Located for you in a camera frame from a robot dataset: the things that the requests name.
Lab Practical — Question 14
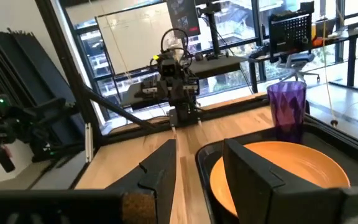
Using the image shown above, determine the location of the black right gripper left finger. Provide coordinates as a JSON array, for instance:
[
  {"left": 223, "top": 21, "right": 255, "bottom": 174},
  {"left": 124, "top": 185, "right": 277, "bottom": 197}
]
[{"left": 106, "top": 139, "right": 178, "bottom": 224}]

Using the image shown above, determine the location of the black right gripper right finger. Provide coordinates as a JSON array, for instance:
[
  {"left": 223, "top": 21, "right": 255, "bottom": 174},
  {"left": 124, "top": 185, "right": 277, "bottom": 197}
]
[{"left": 222, "top": 138, "right": 344, "bottom": 224}]

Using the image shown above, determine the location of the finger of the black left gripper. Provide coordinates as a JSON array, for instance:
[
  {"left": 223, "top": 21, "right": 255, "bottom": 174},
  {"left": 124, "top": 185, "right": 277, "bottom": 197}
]
[
  {"left": 171, "top": 80, "right": 186, "bottom": 105},
  {"left": 158, "top": 80, "right": 170, "bottom": 99}
]

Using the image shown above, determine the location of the wooden bowl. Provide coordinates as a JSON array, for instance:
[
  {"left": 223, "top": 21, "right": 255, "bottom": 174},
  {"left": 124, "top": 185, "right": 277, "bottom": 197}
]
[{"left": 209, "top": 141, "right": 352, "bottom": 218}]

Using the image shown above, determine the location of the purple faceted plastic cup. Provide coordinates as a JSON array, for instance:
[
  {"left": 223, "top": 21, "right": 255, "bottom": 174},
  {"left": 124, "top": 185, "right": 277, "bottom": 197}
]
[{"left": 266, "top": 81, "right": 308, "bottom": 144}]

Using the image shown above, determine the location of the black tray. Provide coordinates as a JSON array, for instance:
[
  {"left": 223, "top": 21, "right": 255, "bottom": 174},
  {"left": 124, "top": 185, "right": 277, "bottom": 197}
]
[{"left": 195, "top": 114, "right": 358, "bottom": 224}]

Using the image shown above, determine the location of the black desk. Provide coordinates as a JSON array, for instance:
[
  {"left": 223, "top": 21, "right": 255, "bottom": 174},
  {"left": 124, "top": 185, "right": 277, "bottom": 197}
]
[
  {"left": 190, "top": 55, "right": 260, "bottom": 95},
  {"left": 312, "top": 20, "right": 358, "bottom": 96}
]

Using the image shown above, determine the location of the glass whiteboard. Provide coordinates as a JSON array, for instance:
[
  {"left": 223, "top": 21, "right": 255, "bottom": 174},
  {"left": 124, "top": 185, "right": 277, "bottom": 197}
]
[{"left": 95, "top": 0, "right": 174, "bottom": 76}]

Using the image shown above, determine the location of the black monitor on stand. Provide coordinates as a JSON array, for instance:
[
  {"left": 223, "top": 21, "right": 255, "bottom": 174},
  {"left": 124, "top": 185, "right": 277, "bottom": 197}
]
[{"left": 165, "top": 0, "right": 229, "bottom": 62}]

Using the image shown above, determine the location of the white office chair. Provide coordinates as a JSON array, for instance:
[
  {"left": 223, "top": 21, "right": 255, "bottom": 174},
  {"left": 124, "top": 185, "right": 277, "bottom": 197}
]
[{"left": 274, "top": 52, "right": 321, "bottom": 83}]

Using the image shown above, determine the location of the black pegboard panel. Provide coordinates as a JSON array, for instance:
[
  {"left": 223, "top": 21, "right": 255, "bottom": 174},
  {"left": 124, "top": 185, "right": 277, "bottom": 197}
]
[{"left": 267, "top": 1, "right": 316, "bottom": 63}]

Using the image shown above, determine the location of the black ribbed panel stack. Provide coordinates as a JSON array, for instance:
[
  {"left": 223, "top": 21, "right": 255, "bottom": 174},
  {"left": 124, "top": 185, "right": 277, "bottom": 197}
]
[{"left": 0, "top": 24, "right": 78, "bottom": 108}]

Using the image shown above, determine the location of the black diagonal frame brace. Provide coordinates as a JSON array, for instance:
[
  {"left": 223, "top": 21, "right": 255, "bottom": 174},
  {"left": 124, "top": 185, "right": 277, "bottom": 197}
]
[{"left": 81, "top": 85, "right": 155, "bottom": 131}]

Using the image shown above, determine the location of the silver frame bracket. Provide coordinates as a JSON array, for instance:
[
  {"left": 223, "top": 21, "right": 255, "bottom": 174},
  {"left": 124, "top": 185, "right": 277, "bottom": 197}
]
[{"left": 84, "top": 122, "right": 94, "bottom": 164}]

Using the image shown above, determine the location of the black frame post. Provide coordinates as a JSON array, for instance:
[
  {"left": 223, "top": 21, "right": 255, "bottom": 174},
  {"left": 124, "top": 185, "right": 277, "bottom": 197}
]
[{"left": 35, "top": 0, "right": 106, "bottom": 149}]

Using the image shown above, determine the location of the black camera with green light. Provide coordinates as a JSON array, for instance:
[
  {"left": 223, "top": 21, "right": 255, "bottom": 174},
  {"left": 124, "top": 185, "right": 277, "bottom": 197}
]
[{"left": 0, "top": 95, "right": 76, "bottom": 174}]

